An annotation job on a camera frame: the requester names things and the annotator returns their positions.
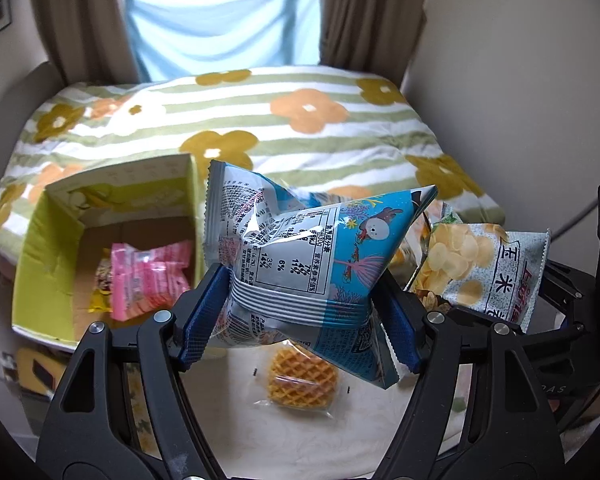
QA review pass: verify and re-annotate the wrapped waffle biscuit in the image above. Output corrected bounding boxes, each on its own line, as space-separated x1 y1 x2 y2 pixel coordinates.
254 340 341 418

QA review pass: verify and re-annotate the green cardboard box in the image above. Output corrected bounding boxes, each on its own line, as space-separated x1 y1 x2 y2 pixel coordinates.
11 154 206 353

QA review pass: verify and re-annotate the brown curtain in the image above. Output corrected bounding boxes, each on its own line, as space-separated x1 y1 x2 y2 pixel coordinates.
320 0 427 81
27 0 151 86

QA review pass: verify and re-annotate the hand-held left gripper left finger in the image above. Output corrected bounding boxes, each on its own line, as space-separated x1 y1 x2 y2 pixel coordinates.
35 262 236 480

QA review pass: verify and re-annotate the yellow box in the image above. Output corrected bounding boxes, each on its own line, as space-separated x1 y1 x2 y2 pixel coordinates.
15 347 71 393

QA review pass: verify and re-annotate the blue cartoon snack packet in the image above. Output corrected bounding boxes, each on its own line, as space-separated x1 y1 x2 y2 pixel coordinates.
202 159 438 391

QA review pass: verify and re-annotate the white corn chip packet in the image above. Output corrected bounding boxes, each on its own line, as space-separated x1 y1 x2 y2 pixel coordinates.
420 222 552 336

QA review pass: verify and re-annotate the light blue window cloth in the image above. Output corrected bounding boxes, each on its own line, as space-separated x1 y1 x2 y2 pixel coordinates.
122 0 326 83

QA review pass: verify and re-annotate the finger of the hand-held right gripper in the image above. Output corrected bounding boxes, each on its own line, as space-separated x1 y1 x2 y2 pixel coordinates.
530 305 599 345
542 259 599 312

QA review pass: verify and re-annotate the floral striped blanket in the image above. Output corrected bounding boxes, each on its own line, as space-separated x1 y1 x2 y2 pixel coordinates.
0 65 506 271

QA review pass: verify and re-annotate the beige headboard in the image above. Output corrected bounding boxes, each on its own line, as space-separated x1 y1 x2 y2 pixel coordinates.
0 62 68 211

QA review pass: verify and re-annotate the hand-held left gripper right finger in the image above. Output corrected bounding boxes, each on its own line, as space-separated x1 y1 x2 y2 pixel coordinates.
370 280 566 480

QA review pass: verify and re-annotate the pink snack packet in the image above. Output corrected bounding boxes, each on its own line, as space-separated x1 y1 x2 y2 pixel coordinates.
111 244 188 322
150 240 196 286

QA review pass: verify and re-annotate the black cable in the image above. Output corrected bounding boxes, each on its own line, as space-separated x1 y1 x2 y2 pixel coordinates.
552 195 600 241

